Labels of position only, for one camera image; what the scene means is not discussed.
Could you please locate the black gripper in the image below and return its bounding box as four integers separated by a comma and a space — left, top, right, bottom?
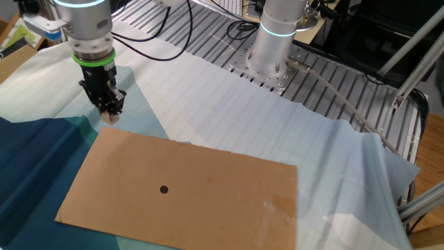
78, 65, 127, 117

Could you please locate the small wooden block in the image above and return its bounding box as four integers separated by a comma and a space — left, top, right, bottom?
101, 110, 121, 126

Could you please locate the open cardboard box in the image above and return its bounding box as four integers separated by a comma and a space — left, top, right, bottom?
0, 44, 38, 86

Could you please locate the brown cardboard sheet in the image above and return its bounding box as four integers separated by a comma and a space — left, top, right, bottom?
54, 125, 298, 250

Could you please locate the white keyboard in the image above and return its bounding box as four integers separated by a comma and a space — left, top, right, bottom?
210, 0, 244, 17

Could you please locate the blue teal white tablecloth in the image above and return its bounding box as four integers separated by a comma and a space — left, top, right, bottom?
0, 20, 422, 250

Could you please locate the tan wooden board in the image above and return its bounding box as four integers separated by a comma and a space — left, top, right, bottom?
242, 0, 343, 46

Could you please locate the black bulky equipment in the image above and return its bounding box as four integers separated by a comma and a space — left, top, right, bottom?
311, 0, 444, 83

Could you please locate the green flange ring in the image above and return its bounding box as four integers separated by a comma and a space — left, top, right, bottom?
71, 48, 117, 68

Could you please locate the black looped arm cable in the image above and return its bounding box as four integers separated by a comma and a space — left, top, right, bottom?
110, 5, 171, 43
111, 0, 194, 63

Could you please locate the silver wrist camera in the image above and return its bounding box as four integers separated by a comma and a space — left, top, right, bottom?
21, 13, 69, 42

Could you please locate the aluminium frame post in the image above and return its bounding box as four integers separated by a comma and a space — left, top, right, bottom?
37, 0, 58, 18
377, 5, 444, 76
398, 181, 444, 226
391, 40, 444, 110

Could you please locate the wooden picture frame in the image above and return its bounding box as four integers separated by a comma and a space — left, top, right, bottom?
0, 10, 49, 60

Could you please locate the black coiled cable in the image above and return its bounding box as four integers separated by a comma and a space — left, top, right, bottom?
225, 19, 260, 42

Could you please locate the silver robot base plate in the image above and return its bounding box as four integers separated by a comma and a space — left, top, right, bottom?
227, 40, 303, 95

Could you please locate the beige base cable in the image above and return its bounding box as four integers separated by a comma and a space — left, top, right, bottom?
285, 58, 402, 156

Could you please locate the black cable bundle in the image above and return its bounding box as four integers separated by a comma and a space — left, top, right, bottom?
411, 88, 431, 147

